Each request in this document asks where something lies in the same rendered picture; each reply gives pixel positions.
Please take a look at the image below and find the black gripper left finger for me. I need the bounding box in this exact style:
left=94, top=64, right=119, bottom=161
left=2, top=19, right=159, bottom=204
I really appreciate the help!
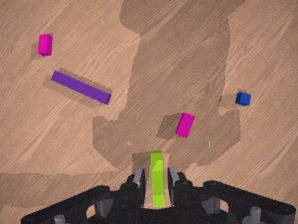
left=20, top=169, right=146, bottom=224

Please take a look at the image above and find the small blue cube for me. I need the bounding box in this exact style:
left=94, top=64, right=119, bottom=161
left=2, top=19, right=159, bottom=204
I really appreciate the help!
left=235, top=92, right=251, bottom=106

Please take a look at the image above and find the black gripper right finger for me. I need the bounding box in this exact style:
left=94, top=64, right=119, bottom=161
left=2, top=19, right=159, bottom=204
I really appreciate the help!
left=167, top=167, right=296, bottom=224

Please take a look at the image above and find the magenta block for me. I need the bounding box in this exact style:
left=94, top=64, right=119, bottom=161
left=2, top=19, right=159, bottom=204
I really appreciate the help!
left=175, top=112, right=195, bottom=138
left=38, top=34, right=53, bottom=56

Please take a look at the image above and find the lime green rod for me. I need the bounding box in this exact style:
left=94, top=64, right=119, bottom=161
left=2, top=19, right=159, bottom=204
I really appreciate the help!
left=150, top=151, right=165, bottom=207

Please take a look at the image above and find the purple rod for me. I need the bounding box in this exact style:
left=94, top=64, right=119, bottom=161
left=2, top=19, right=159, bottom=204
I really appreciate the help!
left=51, top=70, right=112, bottom=105

